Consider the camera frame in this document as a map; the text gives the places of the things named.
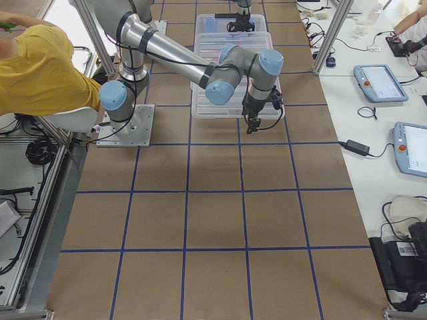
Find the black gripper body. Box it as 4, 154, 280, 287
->
242, 96, 266, 122
228, 21, 255, 32

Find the clear plastic box lid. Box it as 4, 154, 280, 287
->
189, 31, 286, 120

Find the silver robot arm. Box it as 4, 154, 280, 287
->
226, 0, 255, 33
93, 1, 284, 133

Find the clear plastic storage box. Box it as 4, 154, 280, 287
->
195, 13, 269, 36

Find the black power adapter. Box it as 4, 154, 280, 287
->
338, 139, 370, 157

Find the blue teach pendant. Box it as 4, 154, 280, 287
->
353, 65, 408, 103
392, 121, 427, 177

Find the person in yellow shirt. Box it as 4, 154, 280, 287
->
1, 11, 101, 116

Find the black box latch handle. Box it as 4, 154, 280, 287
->
214, 13, 236, 19

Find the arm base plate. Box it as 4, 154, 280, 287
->
148, 20, 167, 35
96, 104, 155, 147

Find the aluminium frame post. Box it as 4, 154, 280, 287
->
312, 0, 354, 76

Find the black cable bundle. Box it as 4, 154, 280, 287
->
25, 136, 57, 166

